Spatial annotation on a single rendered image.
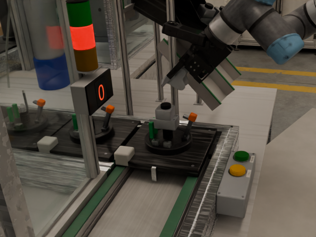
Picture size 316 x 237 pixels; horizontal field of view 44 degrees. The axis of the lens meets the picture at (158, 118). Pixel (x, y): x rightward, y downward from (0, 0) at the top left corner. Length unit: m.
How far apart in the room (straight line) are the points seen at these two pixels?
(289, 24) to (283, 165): 0.49
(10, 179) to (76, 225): 0.75
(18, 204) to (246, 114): 1.40
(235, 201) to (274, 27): 0.41
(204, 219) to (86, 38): 0.47
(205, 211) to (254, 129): 0.61
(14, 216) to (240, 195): 0.80
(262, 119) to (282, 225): 0.58
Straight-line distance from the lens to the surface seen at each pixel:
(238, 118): 1.53
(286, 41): 0.91
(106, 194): 1.02
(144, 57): 2.30
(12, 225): 0.20
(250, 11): 0.92
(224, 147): 1.15
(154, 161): 1.07
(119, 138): 1.20
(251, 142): 1.38
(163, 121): 1.09
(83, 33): 0.87
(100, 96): 0.93
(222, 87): 1.39
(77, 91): 0.88
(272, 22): 0.92
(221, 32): 0.95
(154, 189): 1.06
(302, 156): 1.32
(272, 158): 1.30
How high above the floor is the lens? 1.55
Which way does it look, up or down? 26 degrees down
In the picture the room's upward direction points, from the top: 4 degrees counter-clockwise
